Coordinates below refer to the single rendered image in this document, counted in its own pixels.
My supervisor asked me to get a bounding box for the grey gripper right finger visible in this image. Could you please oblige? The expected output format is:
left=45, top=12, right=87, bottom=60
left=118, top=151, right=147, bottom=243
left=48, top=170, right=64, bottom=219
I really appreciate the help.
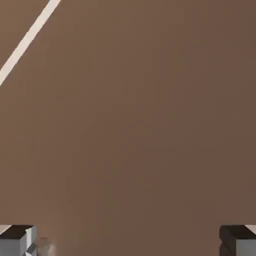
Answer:
left=218, top=224, right=256, bottom=256

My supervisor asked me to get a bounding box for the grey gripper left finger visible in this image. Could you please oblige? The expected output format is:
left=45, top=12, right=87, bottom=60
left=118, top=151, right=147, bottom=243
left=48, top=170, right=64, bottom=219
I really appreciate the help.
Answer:
left=0, top=224, right=38, bottom=256

